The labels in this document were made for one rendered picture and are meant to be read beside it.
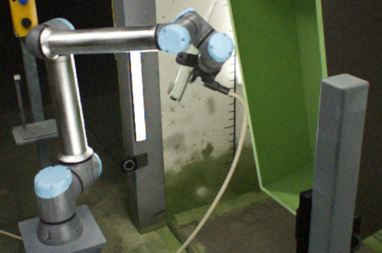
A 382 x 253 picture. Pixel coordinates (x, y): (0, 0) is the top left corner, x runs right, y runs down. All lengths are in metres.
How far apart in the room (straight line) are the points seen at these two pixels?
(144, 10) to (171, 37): 1.11
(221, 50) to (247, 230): 1.68
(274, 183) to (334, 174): 1.98
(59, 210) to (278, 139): 1.22
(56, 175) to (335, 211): 1.39
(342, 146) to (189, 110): 2.20
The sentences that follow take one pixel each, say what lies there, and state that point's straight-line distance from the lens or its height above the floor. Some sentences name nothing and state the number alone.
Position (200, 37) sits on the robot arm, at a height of 1.47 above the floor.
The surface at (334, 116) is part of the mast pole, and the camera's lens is 0.78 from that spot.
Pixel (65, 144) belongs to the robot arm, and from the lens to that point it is 2.12.
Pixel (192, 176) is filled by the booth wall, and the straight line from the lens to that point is 3.15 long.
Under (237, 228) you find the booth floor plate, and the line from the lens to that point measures 3.18.
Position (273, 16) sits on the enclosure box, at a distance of 2.45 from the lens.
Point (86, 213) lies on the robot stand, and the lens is 2.29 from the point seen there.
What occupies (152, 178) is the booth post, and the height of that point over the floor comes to 0.37.
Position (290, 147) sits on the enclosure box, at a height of 0.65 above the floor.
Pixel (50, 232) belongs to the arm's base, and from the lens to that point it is 2.12.
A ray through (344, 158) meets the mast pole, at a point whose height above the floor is 1.53.
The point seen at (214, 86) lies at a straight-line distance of 2.01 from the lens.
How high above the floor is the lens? 1.90
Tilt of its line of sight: 22 degrees down
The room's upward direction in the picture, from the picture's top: 3 degrees counter-clockwise
